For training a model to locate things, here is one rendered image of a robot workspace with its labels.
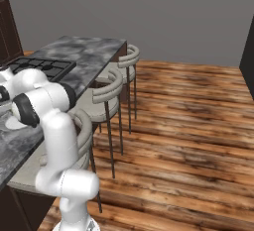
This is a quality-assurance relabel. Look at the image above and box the white plate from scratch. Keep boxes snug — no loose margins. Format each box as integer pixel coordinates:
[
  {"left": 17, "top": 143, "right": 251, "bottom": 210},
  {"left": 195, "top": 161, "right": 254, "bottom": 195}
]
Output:
[{"left": 5, "top": 115, "right": 29, "bottom": 131}]

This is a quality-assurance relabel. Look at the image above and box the dark wood counter base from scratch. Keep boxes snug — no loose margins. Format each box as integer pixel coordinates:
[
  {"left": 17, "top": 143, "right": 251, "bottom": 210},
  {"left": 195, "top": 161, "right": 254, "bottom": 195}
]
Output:
[{"left": 0, "top": 184, "right": 58, "bottom": 231}]

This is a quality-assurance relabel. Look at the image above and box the black hob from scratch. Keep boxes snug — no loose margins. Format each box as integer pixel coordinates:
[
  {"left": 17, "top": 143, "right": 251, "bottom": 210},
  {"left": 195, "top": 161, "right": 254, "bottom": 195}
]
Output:
[{"left": 5, "top": 56, "right": 77, "bottom": 82}]

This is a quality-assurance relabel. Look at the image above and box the dark cabinet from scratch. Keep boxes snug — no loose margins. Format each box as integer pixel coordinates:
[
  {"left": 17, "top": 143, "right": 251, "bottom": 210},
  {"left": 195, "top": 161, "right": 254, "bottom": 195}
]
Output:
[{"left": 238, "top": 16, "right": 254, "bottom": 100}]

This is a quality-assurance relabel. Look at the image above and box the dark wood tall cupboard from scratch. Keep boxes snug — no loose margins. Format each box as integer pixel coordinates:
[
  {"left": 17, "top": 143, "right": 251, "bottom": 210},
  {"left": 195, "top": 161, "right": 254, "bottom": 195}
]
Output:
[{"left": 0, "top": 0, "right": 25, "bottom": 64}]

